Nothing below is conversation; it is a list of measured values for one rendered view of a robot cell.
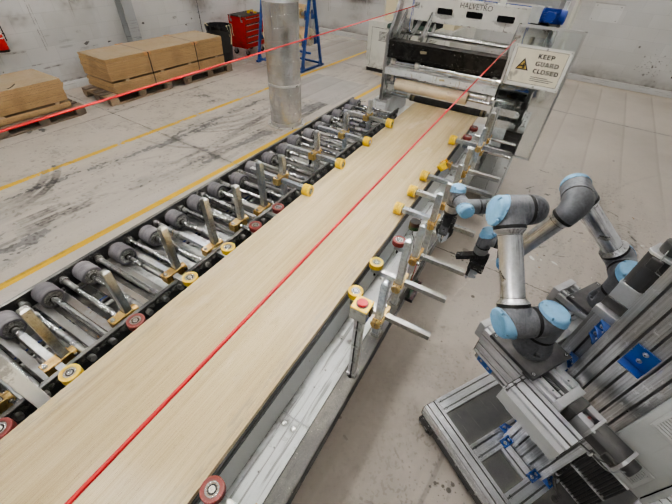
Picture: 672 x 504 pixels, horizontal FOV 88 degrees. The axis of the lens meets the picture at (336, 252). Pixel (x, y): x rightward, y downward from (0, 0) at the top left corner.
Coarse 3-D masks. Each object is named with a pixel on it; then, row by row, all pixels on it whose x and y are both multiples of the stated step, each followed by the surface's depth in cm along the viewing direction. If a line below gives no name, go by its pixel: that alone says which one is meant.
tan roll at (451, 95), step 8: (400, 80) 377; (408, 80) 375; (400, 88) 379; (408, 88) 375; (416, 88) 370; (424, 88) 367; (432, 88) 364; (440, 88) 361; (448, 88) 360; (432, 96) 368; (440, 96) 363; (448, 96) 359; (456, 96) 355; (464, 96) 352; (464, 104) 357; (488, 104) 348
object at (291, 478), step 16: (480, 160) 332; (432, 240) 241; (416, 272) 217; (400, 304) 198; (368, 336) 181; (384, 336) 188; (368, 352) 174; (336, 384) 161; (352, 384) 161; (336, 400) 155; (320, 416) 150; (336, 416) 151; (320, 432) 145; (304, 448) 140; (320, 448) 144; (288, 464) 136; (304, 464) 136; (288, 480) 132; (272, 496) 128; (288, 496) 128
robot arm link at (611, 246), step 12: (564, 180) 148; (576, 180) 143; (588, 180) 143; (564, 192) 142; (588, 216) 147; (600, 216) 146; (588, 228) 152; (600, 228) 148; (612, 228) 149; (600, 240) 152; (612, 240) 150; (600, 252) 158; (612, 252) 153; (624, 252) 150
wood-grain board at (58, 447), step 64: (384, 128) 329; (448, 128) 335; (320, 192) 243; (384, 192) 246; (256, 256) 193; (320, 256) 195; (192, 320) 160; (256, 320) 161; (320, 320) 163; (128, 384) 136; (192, 384) 138; (256, 384) 139; (0, 448) 118; (64, 448) 119; (128, 448) 120; (192, 448) 121
